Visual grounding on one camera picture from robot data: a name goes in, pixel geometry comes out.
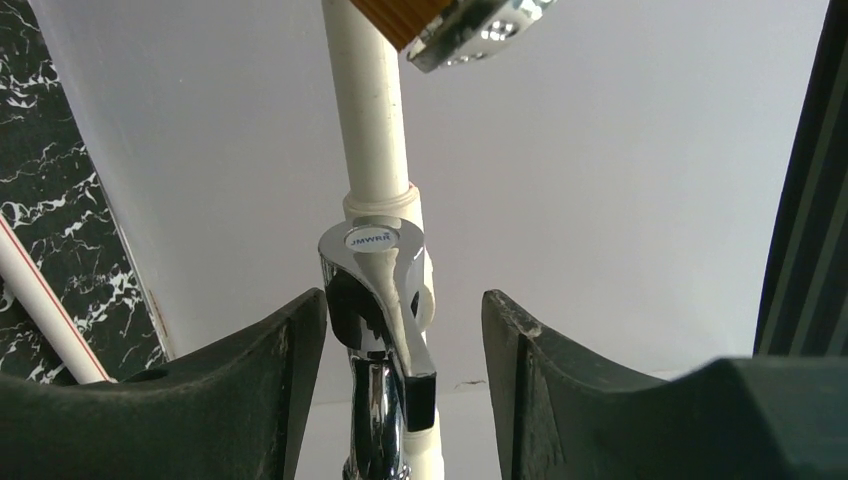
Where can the white pvc pipe frame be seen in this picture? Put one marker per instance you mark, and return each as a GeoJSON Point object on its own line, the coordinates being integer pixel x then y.
{"type": "Point", "coordinates": [365, 74]}

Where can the chrome metal faucet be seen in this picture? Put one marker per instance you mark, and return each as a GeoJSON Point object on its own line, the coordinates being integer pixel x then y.
{"type": "Point", "coordinates": [373, 273]}

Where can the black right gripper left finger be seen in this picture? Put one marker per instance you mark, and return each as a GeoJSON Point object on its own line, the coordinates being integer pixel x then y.
{"type": "Point", "coordinates": [235, 409]}

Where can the orange plastic faucet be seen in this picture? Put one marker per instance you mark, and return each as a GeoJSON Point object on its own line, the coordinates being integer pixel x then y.
{"type": "Point", "coordinates": [440, 34]}

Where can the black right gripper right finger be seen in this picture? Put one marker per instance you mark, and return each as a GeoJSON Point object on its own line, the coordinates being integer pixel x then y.
{"type": "Point", "coordinates": [563, 411]}

